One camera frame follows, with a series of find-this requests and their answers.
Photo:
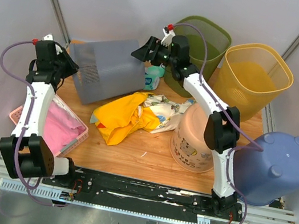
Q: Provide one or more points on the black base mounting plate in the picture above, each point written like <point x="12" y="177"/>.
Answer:
<point x="129" y="195"/>

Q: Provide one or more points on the peach capybara plastic bucket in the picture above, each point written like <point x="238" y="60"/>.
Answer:
<point x="187" y="145"/>

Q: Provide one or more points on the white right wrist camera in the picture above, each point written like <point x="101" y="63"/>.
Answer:
<point x="168" y="35"/>

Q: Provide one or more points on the grey slatted waste basket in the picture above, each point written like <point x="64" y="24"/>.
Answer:
<point x="106" y="69"/>

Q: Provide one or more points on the aluminium frame rail right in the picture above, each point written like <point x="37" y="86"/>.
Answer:
<point x="267" y="116"/>

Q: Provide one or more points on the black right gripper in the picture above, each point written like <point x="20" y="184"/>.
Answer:
<point x="142" y="53"/>

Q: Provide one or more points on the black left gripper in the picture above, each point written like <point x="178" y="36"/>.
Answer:
<point x="73" y="67"/>

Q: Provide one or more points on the green slatted waste basket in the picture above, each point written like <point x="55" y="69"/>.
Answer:
<point x="208" y="42"/>

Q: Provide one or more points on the white cartoon print cloth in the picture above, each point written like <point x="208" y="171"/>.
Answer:
<point x="164" y="115"/>

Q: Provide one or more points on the pink plastic basket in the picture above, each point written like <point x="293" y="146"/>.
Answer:
<point x="80" y="138"/>

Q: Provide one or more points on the pink cloth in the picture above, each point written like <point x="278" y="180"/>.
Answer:
<point x="60" y="128"/>

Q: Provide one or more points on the blue plastic bucket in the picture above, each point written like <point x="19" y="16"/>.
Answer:
<point x="265" y="176"/>

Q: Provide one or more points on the yellow cloth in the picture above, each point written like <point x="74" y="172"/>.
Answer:
<point x="121" y="117"/>

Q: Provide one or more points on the yellow slatted waste basket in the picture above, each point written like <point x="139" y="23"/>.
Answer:
<point x="252" y="75"/>

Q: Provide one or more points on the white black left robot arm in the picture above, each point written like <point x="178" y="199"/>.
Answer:
<point x="25" y="152"/>

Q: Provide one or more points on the teal white patterned cloth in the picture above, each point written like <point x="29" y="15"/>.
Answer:
<point x="153" y="74"/>

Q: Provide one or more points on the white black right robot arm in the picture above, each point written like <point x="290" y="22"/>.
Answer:
<point x="222" y="129"/>

